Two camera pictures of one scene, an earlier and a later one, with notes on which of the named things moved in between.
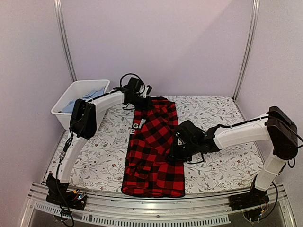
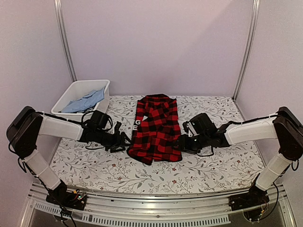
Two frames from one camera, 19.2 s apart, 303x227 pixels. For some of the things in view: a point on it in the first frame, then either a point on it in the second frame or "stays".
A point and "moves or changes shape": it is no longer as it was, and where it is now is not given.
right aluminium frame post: (255, 15) stays
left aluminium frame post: (59, 15) stays
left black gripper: (147, 106) → (118, 143)
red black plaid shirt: (148, 172) moves or changes shape
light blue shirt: (69, 107) stays
